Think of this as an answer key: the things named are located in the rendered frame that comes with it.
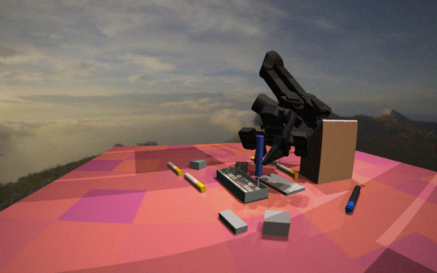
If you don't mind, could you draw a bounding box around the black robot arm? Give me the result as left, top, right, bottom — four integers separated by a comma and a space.
251, 51, 332, 133

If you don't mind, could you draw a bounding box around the black marker with blue cap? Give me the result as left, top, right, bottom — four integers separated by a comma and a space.
345, 185, 361, 213

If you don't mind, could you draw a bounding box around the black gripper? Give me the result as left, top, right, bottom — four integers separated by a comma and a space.
238, 121, 310, 166

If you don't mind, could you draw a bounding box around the blue stylus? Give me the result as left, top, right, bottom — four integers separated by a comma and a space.
255, 135, 264, 186

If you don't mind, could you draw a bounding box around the keyboard with white letter keys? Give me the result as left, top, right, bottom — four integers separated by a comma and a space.
216, 167, 269, 204

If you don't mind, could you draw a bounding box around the white cube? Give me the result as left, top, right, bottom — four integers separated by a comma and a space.
262, 210, 290, 237

